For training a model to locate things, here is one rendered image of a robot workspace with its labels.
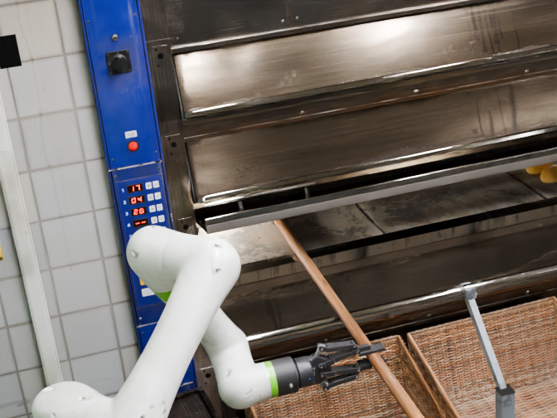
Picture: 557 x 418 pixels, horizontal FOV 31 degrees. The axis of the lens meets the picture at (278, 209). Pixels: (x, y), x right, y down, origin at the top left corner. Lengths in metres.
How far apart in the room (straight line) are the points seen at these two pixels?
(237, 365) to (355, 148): 0.86
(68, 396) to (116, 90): 0.98
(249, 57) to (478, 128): 0.77
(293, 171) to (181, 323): 1.00
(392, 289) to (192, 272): 1.27
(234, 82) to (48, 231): 0.68
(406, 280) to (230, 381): 0.99
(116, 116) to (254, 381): 0.84
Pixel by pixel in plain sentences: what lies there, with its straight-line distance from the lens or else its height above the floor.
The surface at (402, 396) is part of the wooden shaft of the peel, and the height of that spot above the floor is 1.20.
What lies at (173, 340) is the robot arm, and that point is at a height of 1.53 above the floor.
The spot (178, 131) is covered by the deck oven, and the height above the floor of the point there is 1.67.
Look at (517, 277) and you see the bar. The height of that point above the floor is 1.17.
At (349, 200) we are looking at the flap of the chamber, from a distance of 2.90.
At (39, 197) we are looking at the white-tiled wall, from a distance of 2.86.
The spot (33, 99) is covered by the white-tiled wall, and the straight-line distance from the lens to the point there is 2.78.
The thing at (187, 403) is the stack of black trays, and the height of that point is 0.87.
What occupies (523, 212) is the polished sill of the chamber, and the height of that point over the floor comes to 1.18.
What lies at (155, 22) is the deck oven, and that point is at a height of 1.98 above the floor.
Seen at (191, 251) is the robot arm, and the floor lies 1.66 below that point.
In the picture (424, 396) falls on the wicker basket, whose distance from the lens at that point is 3.19.
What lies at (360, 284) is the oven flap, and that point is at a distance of 3.22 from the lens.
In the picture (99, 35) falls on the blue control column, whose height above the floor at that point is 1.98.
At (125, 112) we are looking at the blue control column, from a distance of 2.78.
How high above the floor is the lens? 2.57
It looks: 24 degrees down
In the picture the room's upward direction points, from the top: 6 degrees counter-clockwise
